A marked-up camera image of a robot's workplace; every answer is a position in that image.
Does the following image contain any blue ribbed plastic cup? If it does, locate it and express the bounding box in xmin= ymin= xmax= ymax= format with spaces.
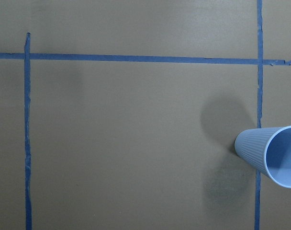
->
xmin=235 ymin=126 xmax=291 ymax=188

